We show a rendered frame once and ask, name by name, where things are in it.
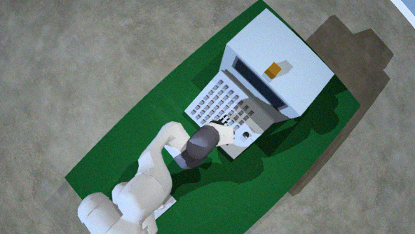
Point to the light blue keypad machine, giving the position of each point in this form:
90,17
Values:
266,47

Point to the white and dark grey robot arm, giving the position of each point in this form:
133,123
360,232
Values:
134,205

